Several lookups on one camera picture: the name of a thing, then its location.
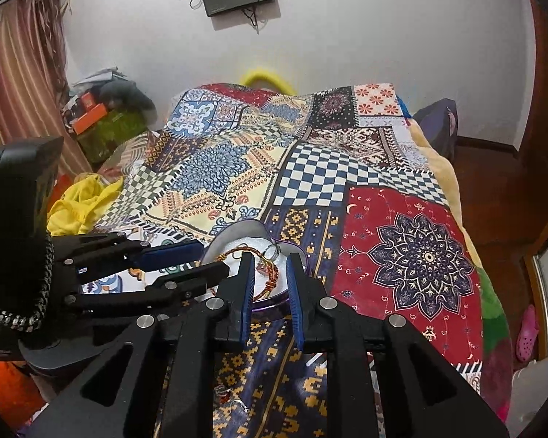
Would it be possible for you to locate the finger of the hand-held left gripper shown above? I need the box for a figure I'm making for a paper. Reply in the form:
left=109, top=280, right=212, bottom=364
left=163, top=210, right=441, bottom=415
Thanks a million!
left=65, top=262, right=232, bottom=326
left=52, top=232, right=203, bottom=275

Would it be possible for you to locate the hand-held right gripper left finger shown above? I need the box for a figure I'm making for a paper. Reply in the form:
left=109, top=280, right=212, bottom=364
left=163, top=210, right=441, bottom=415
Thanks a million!
left=25, top=253, right=257, bottom=438

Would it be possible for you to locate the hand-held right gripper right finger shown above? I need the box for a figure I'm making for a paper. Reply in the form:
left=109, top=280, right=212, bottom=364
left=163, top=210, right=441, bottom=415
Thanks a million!
left=285, top=252, right=510, bottom=438

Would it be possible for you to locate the brown cord bracelet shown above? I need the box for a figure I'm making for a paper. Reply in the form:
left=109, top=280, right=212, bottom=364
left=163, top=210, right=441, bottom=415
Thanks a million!
left=208, top=245, right=285, bottom=301

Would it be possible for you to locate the white heart-shaped jewelry box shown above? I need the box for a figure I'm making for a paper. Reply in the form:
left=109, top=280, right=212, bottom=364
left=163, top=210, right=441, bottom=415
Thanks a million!
left=200, top=220, right=312, bottom=315

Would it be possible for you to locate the small beaded jewelry piece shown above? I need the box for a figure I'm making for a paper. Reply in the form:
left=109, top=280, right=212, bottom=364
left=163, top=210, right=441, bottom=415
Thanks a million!
left=214, top=382, right=253, bottom=410

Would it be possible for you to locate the yellow cloth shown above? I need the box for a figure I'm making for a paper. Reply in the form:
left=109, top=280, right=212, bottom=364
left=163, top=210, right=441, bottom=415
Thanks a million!
left=47, top=172, right=125, bottom=237

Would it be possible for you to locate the orange box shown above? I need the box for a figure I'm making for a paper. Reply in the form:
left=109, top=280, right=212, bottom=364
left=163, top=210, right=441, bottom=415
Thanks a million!
left=70, top=103, right=109, bottom=136

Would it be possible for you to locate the patchwork printed blanket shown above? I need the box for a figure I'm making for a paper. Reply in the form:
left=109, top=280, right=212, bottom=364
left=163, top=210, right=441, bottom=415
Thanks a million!
left=94, top=82, right=486, bottom=438

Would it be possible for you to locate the striped curtain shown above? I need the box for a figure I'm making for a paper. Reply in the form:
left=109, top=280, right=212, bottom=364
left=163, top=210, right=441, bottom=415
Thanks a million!
left=0, top=0, right=93, bottom=181

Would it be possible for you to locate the orange cloth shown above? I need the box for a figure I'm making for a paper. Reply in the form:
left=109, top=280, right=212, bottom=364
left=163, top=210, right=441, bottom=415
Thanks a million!
left=0, top=355, right=47, bottom=426

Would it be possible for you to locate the yellow fleece blanket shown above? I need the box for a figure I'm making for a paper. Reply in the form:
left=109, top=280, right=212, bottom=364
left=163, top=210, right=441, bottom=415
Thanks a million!
left=404, top=116, right=486, bottom=284

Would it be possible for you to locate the green blanket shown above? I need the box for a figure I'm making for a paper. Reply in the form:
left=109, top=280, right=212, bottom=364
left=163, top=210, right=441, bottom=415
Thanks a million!
left=477, top=271, right=516, bottom=377

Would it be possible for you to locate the yellow round cushion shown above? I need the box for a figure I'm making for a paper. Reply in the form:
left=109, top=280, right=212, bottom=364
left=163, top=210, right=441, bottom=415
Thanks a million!
left=239, top=68, right=298, bottom=95

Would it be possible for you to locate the dark purple bag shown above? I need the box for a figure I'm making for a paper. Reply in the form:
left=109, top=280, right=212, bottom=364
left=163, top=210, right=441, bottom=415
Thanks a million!
left=411, top=97, right=458, bottom=161

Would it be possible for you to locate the pink clog shoe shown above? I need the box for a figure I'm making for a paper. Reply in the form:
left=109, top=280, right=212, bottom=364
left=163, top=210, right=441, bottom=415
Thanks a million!
left=515, top=305, right=541, bottom=364

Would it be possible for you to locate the black cable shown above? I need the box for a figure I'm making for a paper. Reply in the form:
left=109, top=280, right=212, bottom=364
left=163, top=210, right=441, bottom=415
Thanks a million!
left=241, top=5, right=262, bottom=35

